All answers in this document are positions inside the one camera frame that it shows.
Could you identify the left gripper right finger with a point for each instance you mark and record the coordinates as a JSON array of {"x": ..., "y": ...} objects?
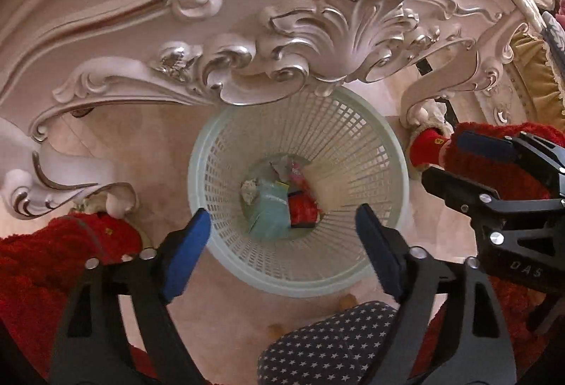
[{"x": 474, "y": 344}]

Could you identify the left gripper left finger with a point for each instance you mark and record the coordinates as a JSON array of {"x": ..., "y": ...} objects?
[{"x": 91, "y": 346}]

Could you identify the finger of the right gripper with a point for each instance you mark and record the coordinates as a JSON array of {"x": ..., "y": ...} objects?
[
  {"x": 493, "y": 149},
  {"x": 459, "y": 194}
]

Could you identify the red fuzzy left sleeve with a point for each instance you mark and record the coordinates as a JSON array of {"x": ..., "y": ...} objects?
[{"x": 39, "y": 271}]

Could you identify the teal paper package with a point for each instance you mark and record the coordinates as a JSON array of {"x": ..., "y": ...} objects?
[{"x": 270, "y": 216}]

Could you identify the pale green mesh wastebasket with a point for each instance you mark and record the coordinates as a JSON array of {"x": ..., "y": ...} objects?
[{"x": 338, "y": 149}]

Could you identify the red snack wrapper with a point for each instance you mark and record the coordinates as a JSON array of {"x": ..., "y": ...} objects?
[{"x": 303, "y": 210}]

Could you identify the beige fringed sofa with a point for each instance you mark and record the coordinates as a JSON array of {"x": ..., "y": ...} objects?
[{"x": 543, "y": 83}]

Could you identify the ornate white carved table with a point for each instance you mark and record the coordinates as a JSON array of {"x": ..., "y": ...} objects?
[{"x": 61, "y": 56}]

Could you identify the navy star patterned trousers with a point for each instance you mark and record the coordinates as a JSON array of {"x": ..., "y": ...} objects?
[{"x": 337, "y": 350}]

